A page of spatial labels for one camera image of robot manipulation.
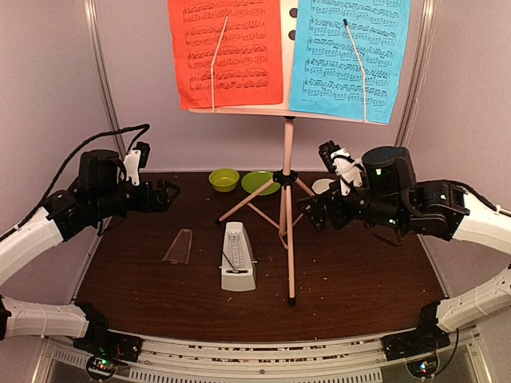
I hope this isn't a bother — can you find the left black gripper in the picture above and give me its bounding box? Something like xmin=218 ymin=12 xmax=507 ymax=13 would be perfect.
xmin=91 ymin=178 xmax=180 ymax=219

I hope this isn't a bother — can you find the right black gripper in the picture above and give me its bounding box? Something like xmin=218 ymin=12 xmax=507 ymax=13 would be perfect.
xmin=296 ymin=176 xmax=407 ymax=232

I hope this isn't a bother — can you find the pink music stand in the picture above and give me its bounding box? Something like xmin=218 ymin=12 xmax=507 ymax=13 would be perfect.
xmin=175 ymin=0 xmax=400 ymax=307

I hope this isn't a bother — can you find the clear metronome front cover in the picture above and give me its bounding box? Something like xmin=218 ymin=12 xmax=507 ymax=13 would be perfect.
xmin=162 ymin=228 xmax=193 ymax=265

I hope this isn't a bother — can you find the white metronome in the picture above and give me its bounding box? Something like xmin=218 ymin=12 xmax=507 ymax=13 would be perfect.
xmin=220 ymin=222 xmax=256 ymax=292

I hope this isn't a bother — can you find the blue felt sheet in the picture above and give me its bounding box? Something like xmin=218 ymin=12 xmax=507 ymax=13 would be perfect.
xmin=289 ymin=0 xmax=411 ymax=124

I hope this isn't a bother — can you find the red sheet music page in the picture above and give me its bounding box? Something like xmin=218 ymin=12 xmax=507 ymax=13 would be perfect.
xmin=168 ymin=0 xmax=283 ymax=109

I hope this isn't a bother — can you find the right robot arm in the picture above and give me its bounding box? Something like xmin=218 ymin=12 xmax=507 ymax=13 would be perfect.
xmin=297 ymin=180 xmax=510 ymax=353

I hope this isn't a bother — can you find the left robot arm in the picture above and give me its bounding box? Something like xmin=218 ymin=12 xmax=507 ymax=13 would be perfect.
xmin=1 ymin=180 xmax=180 ymax=354

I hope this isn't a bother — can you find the white and navy bowl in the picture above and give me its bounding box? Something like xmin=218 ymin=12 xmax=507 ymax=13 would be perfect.
xmin=311 ymin=178 xmax=333 ymax=195

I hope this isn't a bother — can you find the small lime green bowl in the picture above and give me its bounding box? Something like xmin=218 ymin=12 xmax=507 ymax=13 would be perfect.
xmin=208 ymin=168 xmax=240 ymax=192

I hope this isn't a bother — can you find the green plate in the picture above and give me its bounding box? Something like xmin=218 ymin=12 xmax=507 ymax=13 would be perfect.
xmin=241 ymin=171 xmax=281 ymax=196

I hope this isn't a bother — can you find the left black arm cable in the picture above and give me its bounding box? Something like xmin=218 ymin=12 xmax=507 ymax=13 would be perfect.
xmin=0 ymin=123 xmax=152 ymax=240

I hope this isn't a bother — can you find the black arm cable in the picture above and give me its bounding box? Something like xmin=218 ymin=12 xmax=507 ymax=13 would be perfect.
xmin=0 ymin=123 xmax=152 ymax=240
xmin=450 ymin=180 xmax=511 ymax=220

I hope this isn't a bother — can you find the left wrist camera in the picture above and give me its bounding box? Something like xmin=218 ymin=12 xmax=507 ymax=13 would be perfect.
xmin=71 ymin=141 xmax=151 ymax=194

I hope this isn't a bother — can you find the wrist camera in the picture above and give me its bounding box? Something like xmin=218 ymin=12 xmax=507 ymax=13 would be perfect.
xmin=71 ymin=141 xmax=151 ymax=194
xmin=319 ymin=140 xmax=417 ymax=196

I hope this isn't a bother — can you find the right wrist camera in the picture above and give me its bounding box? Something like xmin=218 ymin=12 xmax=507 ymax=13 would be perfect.
xmin=319 ymin=140 xmax=417 ymax=196

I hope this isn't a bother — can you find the aluminium front rail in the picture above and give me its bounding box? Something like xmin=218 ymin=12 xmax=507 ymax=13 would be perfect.
xmin=31 ymin=314 xmax=492 ymax=383

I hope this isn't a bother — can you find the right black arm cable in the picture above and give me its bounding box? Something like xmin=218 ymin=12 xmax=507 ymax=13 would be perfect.
xmin=450 ymin=180 xmax=511 ymax=220

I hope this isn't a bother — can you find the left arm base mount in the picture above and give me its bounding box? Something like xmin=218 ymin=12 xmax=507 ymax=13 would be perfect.
xmin=73 ymin=331 xmax=143 ymax=381

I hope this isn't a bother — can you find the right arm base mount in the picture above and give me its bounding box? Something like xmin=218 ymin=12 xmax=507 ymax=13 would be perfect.
xmin=382 ymin=330 xmax=450 ymax=381

